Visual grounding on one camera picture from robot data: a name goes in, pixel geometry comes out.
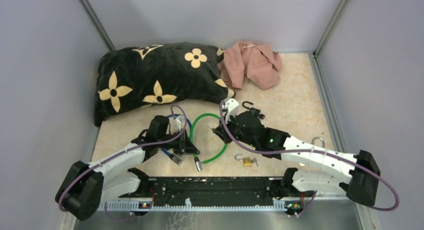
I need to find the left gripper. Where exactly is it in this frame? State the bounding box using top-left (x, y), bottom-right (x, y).
top-left (157, 128), bottom-right (201, 155)

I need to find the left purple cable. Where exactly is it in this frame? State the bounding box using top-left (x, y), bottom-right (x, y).
top-left (57, 104), bottom-right (188, 212)

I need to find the black padlock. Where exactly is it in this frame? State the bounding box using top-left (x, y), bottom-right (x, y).
top-left (242, 101), bottom-right (265, 120)

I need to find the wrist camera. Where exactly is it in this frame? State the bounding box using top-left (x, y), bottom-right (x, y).
top-left (170, 115), bottom-right (187, 134)
top-left (222, 97), bottom-right (240, 123)

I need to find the blue cable lock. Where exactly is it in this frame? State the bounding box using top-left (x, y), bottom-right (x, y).
top-left (161, 114), bottom-right (192, 165)

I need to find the large brass padlock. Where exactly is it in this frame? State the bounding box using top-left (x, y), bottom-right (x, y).
top-left (310, 136), bottom-right (326, 149)

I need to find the pink cloth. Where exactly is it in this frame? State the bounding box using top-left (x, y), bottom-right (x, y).
top-left (218, 41), bottom-right (284, 90)

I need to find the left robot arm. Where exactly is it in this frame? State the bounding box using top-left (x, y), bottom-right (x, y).
top-left (55, 114), bottom-right (200, 220)

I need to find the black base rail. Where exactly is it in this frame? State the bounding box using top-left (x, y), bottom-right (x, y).
top-left (123, 176), bottom-right (313, 207)

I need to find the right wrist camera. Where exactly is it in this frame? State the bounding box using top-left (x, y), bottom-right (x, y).
top-left (222, 97), bottom-right (240, 123)

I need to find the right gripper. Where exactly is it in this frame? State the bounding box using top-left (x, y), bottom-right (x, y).
top-left (213, 111), bottom-right (257, 148)

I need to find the small brass padlock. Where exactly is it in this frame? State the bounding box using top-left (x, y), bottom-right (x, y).
top-left (234, 154), bottom-right (259, 167)

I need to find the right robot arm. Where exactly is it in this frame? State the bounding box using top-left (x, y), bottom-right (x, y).
top-left (212, 112), bottom-right (381, 206)

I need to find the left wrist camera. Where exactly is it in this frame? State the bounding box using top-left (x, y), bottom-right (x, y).
top-left (170, 115), bottom-right (187, 134)

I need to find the green cable lock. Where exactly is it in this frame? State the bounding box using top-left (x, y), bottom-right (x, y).
top-left (189, 113), bottom-right (228, 171)

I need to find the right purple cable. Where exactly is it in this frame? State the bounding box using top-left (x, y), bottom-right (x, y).
top-left (218, 100), bottom-right (400, 212)

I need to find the black floral pillow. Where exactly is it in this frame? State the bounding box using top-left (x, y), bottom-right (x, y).
top-left (93, 42), bottom-right (236, 127)

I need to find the purple cable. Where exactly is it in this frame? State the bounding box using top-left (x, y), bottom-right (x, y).
top-left (218, 100), bottom-right (400, 212)
top-left (57, 104), bottom-right (188, 212)

